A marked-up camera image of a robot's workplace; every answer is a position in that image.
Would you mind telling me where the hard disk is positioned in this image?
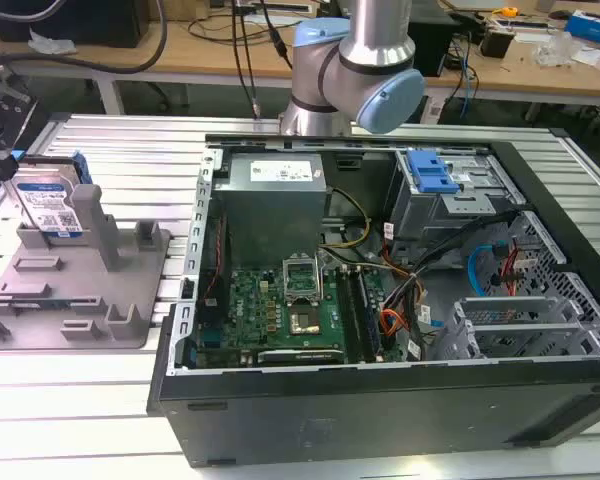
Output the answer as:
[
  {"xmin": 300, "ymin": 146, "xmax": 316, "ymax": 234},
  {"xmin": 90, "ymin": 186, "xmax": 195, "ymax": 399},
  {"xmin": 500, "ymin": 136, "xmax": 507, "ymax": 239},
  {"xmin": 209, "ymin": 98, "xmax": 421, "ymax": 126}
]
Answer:
[{"xmin": 1, "ymin": 152, "xmax": 92, "ymax": 238}]

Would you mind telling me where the blue disk bay latch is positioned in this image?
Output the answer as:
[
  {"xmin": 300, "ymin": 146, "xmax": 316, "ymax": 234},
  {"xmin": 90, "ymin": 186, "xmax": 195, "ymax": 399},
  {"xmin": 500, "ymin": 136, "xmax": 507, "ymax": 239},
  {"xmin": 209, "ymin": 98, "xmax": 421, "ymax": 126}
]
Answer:
[{"xmin": 406, "ymin": 149, "xmax": 460, "ymax": 195}]

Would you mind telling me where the socket cover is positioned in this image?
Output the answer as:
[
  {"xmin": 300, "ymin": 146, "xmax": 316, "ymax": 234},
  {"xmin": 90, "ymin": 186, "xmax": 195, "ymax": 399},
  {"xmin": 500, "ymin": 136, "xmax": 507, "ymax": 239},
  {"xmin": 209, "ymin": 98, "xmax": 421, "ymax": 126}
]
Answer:
[{"xmin": 281, "ymin": 257, "xmax": 323, "ymax": 304}]

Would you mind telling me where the grey power supply unit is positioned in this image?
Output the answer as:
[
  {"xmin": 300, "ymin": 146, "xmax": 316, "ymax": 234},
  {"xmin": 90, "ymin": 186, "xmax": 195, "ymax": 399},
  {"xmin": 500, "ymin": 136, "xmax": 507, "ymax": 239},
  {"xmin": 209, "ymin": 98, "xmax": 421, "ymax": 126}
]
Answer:
[{"xmin": 213, "ymin": 153, "xmax": 330, "ymax": 267}]

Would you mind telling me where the green motherboard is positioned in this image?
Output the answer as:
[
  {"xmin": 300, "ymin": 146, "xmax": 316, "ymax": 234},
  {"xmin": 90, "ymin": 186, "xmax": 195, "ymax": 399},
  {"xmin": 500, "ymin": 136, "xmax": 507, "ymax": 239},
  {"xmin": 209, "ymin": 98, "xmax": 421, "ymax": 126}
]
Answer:
[{"xmin": 192, "ymin": 259, "xmax": 411, "ymax": 368}]

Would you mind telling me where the CPU socket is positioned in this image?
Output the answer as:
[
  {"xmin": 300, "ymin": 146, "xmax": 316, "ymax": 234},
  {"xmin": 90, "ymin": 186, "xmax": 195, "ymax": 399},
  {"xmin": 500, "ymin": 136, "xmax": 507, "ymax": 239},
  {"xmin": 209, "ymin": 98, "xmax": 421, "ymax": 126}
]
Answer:
[{"xmin": 288, "ymin": 305, "xmax": 324, "ymax": 336}]

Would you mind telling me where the graphics card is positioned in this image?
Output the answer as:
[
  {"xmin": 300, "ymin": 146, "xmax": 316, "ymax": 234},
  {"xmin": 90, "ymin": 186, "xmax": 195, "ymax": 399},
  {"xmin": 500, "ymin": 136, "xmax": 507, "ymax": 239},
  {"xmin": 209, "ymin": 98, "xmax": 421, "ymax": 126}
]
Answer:
[{"xmin": 256, "ymin": 348, "xmax": 345, "ymax": 366}]

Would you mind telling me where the grey metal drive cage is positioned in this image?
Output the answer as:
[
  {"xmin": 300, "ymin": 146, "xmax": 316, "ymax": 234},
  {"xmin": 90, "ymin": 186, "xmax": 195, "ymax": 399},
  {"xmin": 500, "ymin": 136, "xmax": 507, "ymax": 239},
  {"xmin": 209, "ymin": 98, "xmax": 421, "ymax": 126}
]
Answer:
[{"xmin": 384, "ymin": 148, "xmax": 527, "ymax": 251}]

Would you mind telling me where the black open PC case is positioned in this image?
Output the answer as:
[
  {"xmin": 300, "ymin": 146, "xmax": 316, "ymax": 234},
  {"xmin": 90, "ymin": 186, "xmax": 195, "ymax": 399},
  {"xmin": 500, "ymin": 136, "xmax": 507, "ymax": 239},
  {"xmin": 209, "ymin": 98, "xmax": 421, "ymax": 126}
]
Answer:
[{"xmin": 146, "ymin": 132, "xmax": 600, "ymax": 469}]

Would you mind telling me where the grey plastic parts rack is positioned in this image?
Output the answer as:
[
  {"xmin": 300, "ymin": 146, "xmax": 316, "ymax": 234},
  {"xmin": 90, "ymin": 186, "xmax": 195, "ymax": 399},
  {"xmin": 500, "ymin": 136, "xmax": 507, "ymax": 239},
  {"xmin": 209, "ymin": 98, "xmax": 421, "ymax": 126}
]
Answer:
[{"xmin": 0, "ymin": 182, "xmax": 173, "ymax": 351}]

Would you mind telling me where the wooden desk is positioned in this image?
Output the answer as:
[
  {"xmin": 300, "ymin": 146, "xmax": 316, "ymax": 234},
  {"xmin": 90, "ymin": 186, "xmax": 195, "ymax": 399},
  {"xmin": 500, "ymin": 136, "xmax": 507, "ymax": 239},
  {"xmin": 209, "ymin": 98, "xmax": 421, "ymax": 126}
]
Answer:
[{"xmin": 0, "ymin": 9, "xmax": 600, "ymax": 109}]

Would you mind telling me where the clear plastic bag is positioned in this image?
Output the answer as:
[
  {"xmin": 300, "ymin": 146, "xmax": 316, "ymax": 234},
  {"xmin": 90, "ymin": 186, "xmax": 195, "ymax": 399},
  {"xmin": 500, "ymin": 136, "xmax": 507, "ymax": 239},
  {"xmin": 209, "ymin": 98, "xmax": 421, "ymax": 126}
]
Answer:
[{"xmin": 533, "ymin": 33, "xmax": 584, "ymax": 66}]

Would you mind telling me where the blue cardboard box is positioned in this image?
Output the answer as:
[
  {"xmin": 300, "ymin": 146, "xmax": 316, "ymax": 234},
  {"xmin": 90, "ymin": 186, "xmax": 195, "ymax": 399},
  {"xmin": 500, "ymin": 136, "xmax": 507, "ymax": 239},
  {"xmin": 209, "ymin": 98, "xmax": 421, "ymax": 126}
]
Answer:
[{"xmin": 563, "ymin": 9, "xmax": 600, "ymax": 49}]

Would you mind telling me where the yellow black wire bundle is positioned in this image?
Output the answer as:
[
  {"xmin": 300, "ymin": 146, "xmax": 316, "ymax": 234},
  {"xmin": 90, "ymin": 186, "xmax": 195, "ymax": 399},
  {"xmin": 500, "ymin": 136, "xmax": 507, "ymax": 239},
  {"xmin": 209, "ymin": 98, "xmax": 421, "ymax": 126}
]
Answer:
[{"xmin": 320, "ymin": 185, "xmax": 372, "ymax": 250}]

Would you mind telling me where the orange wire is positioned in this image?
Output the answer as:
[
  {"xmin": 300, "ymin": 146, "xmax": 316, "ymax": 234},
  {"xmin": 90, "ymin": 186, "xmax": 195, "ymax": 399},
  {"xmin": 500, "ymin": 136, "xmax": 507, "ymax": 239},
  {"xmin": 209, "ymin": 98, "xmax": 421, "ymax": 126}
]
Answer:
[{"xmin": 379, "ymin": 309, "xmax": 409, "ymax": 351}]

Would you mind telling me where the light blue wire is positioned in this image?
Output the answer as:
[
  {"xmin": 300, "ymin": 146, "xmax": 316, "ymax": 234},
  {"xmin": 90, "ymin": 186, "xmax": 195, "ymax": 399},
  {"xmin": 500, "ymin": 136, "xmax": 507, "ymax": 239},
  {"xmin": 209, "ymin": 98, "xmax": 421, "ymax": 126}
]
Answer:
[{"xmin": 467, "ymin": 243, "xmax": 502, "ymax": 301}]

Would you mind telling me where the black hanging cable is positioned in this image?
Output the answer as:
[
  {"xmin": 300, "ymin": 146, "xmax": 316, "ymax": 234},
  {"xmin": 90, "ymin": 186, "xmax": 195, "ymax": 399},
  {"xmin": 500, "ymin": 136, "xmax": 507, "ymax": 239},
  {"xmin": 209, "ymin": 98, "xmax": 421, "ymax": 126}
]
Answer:
[{"xmin": 229, "ymin": 0, "xmax": 262, "ymax": 121}]

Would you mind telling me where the red wire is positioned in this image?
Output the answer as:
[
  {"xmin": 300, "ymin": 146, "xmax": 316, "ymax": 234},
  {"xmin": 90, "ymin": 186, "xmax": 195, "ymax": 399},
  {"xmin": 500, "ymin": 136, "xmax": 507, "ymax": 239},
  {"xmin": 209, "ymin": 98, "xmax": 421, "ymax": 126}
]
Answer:
[{"xmin": 499, "ymin": 238, "xmax": 524, "ymax": 297}]

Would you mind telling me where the silver expansion slot bracket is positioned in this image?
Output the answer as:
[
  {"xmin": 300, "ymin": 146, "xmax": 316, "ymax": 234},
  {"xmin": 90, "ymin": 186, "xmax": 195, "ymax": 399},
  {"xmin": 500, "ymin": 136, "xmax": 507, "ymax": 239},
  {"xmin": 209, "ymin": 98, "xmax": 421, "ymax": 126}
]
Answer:
[{"xmin": 454, "ymin": 295, "xmax": 561, "ymax": 317}]

